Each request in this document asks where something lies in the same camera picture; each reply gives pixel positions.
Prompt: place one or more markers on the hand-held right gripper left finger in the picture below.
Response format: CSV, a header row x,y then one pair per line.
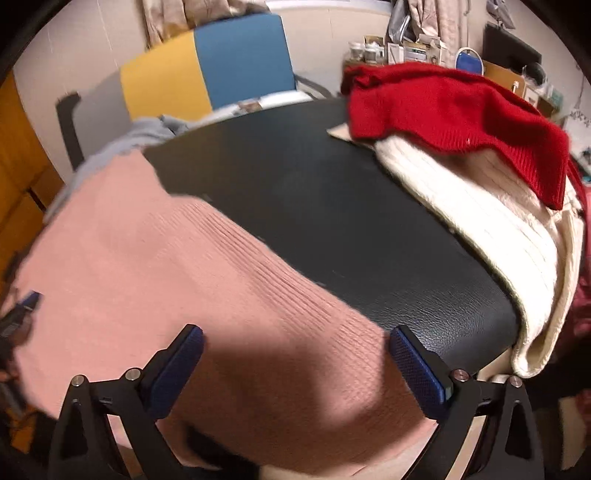
x,y
178,369

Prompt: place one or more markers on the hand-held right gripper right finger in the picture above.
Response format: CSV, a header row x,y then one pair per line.
x,y
418,376

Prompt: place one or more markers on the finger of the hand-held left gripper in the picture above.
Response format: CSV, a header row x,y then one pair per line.
x,y
30,301

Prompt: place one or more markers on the pink knit sweater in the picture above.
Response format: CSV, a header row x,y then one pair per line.
x,y
184,277

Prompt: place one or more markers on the orange wooden cabinet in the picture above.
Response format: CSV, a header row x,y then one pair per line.
x,y
18,161

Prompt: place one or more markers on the cream knit sweater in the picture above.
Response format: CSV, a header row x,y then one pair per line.
x,y
485,207

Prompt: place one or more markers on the grey garment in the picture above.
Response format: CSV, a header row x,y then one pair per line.
x,y
134,136

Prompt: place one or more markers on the red knit sweater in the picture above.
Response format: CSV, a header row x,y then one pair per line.
x,y
438,106

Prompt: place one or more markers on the beige curtain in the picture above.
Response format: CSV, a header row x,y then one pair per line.
x,y
445,21
161,21

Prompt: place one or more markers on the tan cardboard box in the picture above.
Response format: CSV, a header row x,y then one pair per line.
x,y
503,76

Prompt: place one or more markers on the blue round container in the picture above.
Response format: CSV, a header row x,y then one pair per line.
x,y
468,61

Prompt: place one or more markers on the glass jar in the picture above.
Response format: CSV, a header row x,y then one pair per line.
x,y
356,51
373,53

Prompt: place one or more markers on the black monitor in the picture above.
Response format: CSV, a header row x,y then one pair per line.
x,y
510,46

